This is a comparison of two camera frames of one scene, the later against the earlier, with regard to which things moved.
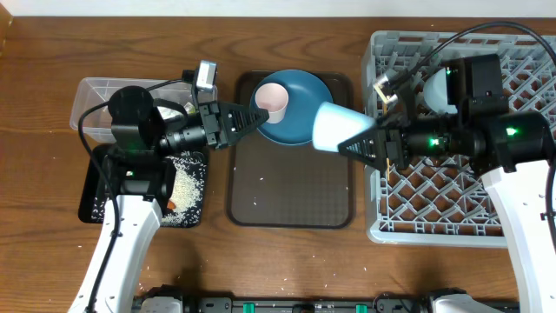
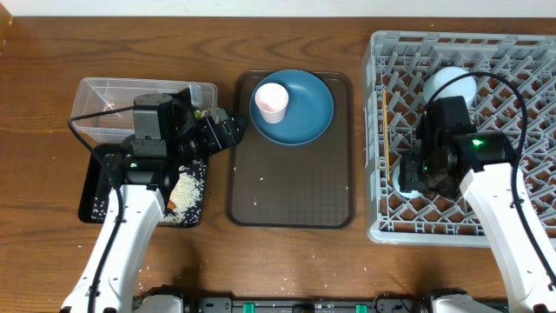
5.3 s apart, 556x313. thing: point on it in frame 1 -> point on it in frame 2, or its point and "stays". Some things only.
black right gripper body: x=418 y=141 -> x=420 y=174
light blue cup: x=334 y=124 -> x=413 y=195
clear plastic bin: x=96 y=122 stays
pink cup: x=274 y=97 stays
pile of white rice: x=190 y=169 stays
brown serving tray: x=274 y=185 stays
